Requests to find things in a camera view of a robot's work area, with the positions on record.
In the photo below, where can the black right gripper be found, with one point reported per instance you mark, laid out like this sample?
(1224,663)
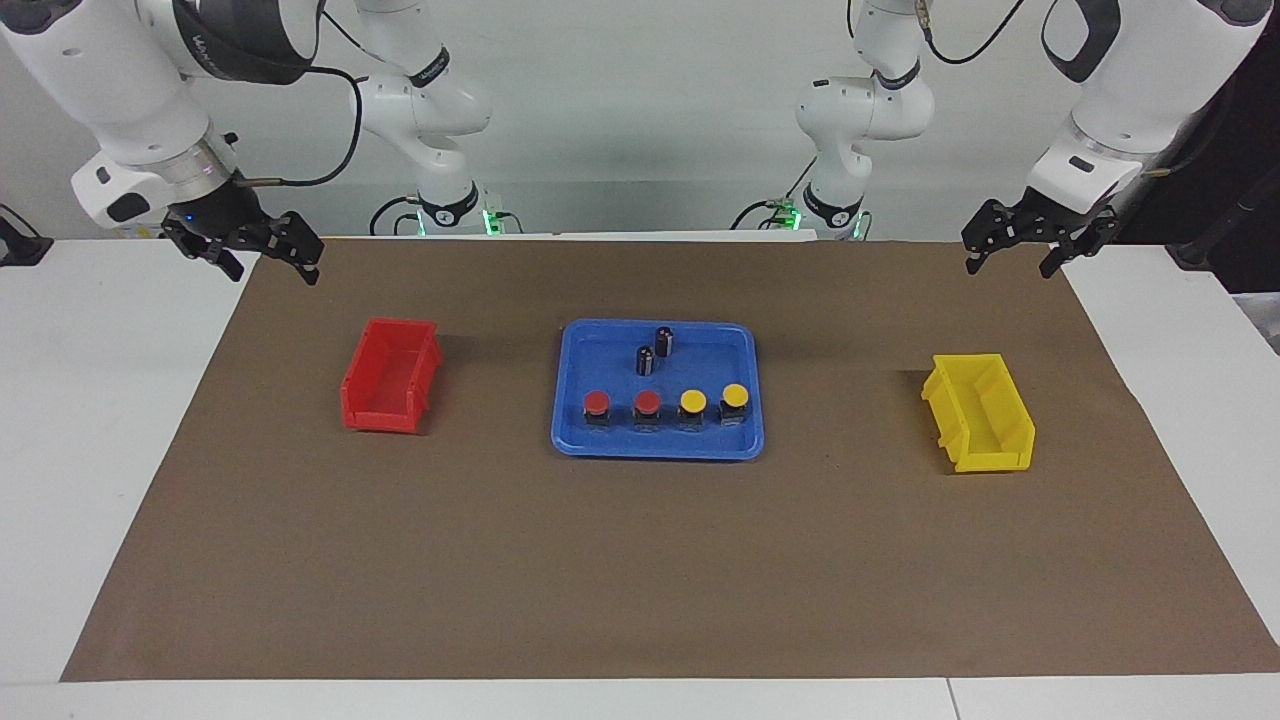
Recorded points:
(220,215)

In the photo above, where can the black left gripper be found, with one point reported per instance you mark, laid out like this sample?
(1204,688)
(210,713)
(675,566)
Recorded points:
(1045,222)

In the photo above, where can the yellow push button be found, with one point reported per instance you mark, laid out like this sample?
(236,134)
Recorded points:
(735,396)
(693,402)

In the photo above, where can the red push button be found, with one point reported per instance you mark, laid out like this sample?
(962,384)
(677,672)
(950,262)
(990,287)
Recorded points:
(647,403)
(597,403)

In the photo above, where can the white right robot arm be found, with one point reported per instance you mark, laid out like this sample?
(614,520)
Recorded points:
(130,90)

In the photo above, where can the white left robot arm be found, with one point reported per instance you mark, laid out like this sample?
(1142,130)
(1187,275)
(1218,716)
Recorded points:
(1130,90)

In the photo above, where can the red plastic bin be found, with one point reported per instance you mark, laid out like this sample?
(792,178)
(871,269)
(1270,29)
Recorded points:
(385,380)

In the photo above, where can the yellow plastic bin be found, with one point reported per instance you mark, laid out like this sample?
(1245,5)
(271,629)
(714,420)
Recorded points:
(985,420)

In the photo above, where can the blue plastic tray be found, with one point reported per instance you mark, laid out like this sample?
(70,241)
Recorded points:
(600,360)

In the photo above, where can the black cylinder knob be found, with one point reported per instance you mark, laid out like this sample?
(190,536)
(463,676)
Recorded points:
(664,342)
(646,362)

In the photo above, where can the brown paper table mat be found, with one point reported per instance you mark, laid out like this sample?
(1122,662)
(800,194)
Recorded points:
(640,570)

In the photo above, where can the black clamp mount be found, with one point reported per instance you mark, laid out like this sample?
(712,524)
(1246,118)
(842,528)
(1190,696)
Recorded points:
(20,248)

